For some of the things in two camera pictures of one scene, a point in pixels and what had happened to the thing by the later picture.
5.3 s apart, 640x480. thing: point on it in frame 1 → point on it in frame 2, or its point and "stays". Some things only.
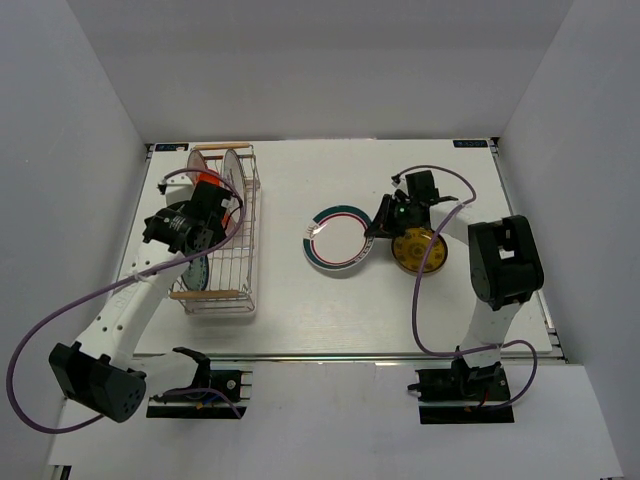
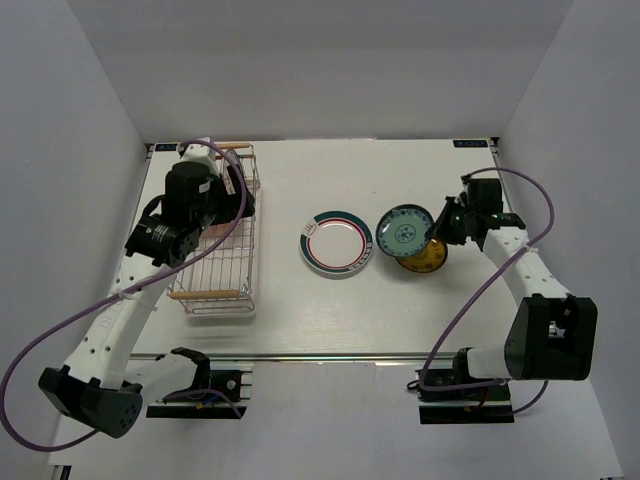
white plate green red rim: [335, 238] stays
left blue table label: [171, 147] stays
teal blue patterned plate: [196, 274] → [403, 230]
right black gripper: [381, 218] → [439, 230]
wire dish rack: [224, 280] stays
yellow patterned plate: [411, 249] stays
